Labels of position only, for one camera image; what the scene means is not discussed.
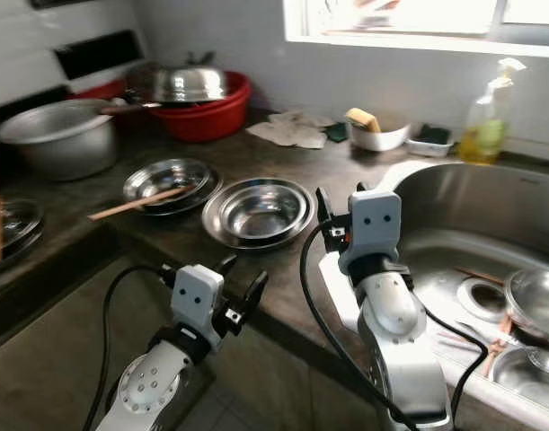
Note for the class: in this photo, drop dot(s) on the white ceramic bowl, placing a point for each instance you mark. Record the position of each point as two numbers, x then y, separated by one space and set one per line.
386 139

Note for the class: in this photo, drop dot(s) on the domed steel pot lid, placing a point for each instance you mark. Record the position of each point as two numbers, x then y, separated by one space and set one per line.
189 85

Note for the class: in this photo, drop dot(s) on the small deep steel bowl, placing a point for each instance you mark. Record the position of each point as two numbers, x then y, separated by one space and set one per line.
535 303

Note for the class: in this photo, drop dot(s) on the black wall panel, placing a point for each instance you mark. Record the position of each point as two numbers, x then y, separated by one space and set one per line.
99 54

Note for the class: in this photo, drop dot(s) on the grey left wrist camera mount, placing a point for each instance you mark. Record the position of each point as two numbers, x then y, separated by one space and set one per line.
198 298

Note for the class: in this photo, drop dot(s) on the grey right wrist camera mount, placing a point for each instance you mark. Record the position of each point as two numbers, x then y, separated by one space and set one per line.
373 224

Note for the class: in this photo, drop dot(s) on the yellow sponge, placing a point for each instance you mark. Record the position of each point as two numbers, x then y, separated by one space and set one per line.
362 119

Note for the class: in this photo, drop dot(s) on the white crumpled cloth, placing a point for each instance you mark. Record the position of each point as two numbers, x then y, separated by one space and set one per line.
287 131

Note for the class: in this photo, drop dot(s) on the large aluminium pot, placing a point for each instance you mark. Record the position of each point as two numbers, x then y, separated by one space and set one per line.
58 142

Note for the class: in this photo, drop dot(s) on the yellow dish soap pump bottle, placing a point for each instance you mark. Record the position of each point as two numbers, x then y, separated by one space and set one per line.
488 135

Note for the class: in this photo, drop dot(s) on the red plastic basin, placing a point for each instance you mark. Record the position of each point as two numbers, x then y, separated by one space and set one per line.
99 89
202 121

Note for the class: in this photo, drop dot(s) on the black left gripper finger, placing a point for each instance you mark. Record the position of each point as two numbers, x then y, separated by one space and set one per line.
256 289
225 263

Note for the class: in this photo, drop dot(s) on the stacked steel dishes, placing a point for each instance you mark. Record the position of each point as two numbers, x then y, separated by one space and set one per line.
166 178

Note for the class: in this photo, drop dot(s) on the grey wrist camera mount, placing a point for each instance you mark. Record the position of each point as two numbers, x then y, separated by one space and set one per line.
373 224
198 298

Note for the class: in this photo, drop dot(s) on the shallow steel bowl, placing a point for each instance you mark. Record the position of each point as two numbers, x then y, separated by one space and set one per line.
535 368

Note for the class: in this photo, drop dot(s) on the wide steel plate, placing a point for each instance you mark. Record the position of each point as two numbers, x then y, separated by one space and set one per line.
213 224

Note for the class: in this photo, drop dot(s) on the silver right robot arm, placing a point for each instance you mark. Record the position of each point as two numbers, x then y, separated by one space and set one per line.
400 341

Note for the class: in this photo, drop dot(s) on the steel dishes with flat rim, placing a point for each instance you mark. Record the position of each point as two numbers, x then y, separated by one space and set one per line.
22 229

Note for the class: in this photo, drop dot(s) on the dark green sponge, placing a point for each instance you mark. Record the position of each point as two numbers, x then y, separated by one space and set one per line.
434 133

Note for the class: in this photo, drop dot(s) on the large stainless steel sink basin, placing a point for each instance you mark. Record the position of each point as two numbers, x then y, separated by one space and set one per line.
472 206

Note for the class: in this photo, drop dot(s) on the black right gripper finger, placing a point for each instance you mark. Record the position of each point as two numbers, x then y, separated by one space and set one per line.
324 208
359 188

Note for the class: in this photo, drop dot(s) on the green scouring pad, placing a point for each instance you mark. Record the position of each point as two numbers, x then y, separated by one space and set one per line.
336 133

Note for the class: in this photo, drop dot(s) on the round sink drain strainer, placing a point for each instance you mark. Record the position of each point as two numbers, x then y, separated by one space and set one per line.
482 299

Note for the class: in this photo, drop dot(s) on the grey window frame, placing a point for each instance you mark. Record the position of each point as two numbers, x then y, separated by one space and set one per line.
290 22

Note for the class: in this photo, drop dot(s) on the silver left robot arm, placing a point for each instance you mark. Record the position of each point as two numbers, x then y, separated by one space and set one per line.
153 386

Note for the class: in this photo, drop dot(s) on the small white plastic tray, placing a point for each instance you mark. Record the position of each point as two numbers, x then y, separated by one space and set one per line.
427 149

